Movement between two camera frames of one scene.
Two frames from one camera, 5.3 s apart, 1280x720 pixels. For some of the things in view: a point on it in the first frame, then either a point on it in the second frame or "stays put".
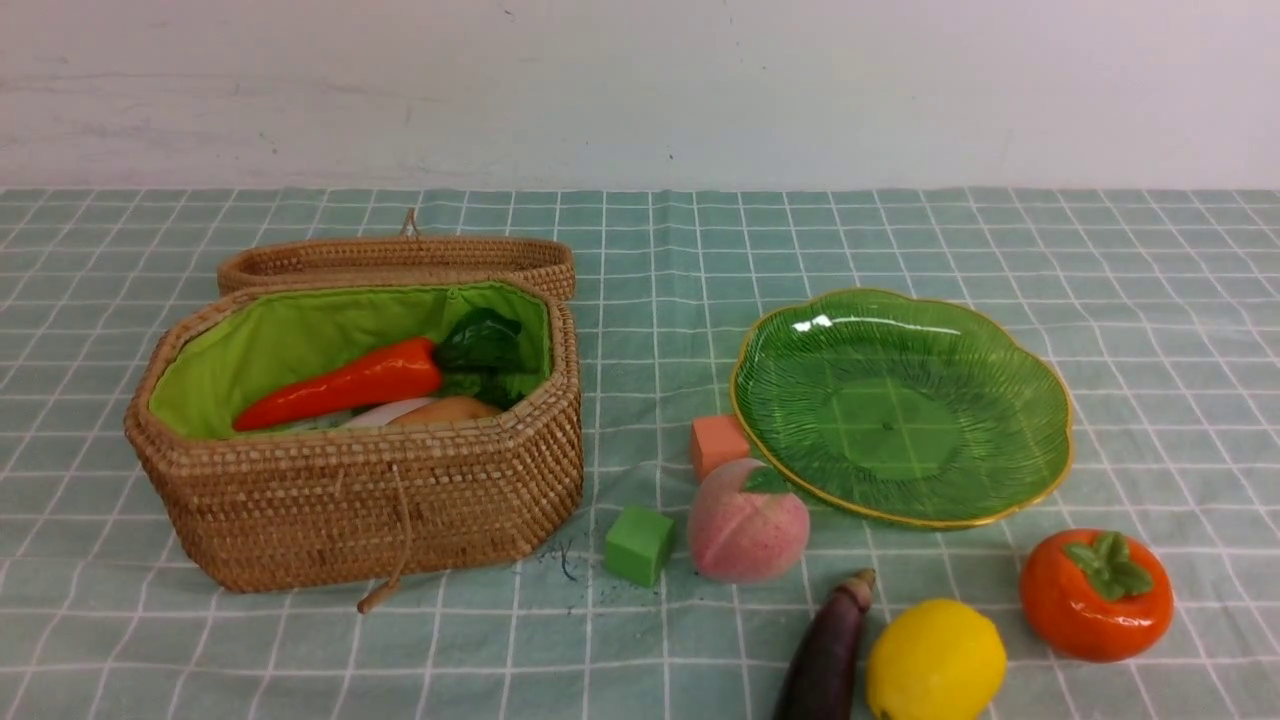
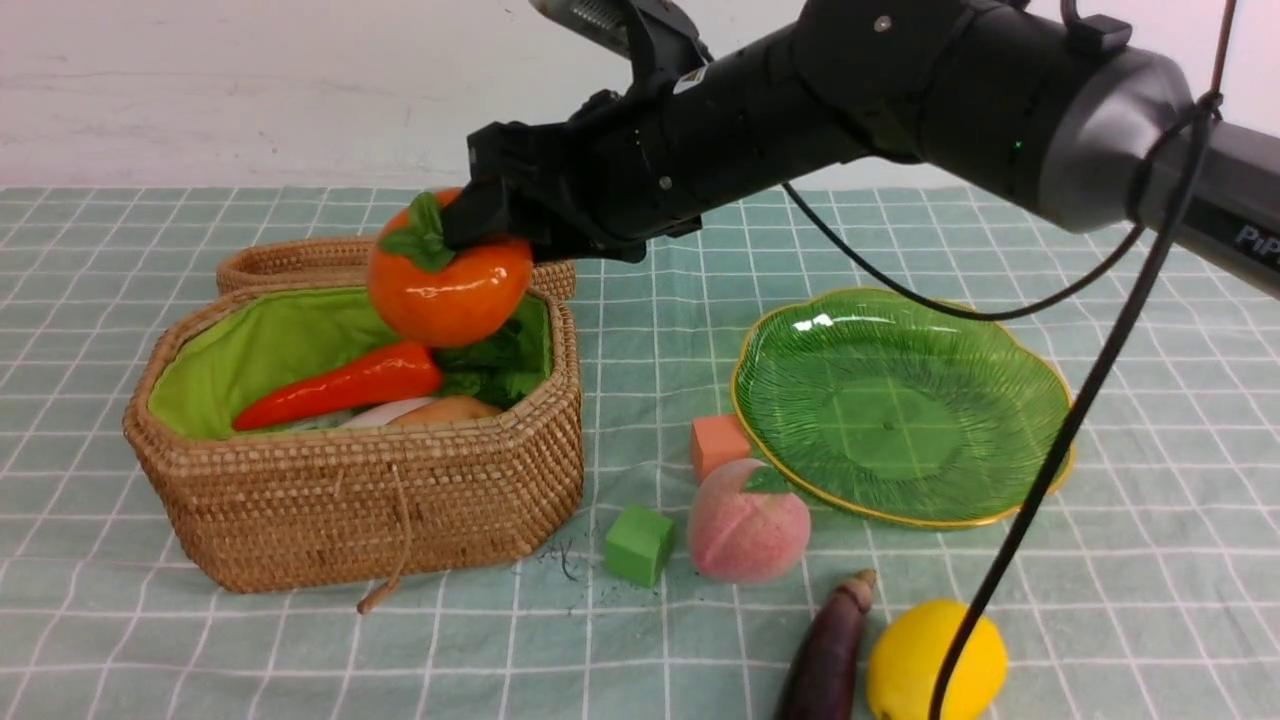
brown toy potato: x=452 y=408 stays put
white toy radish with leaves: x=375 y=417 stays put
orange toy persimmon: x=1097 y=595 to x=441 y=295
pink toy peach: x=744 y=526 stays put
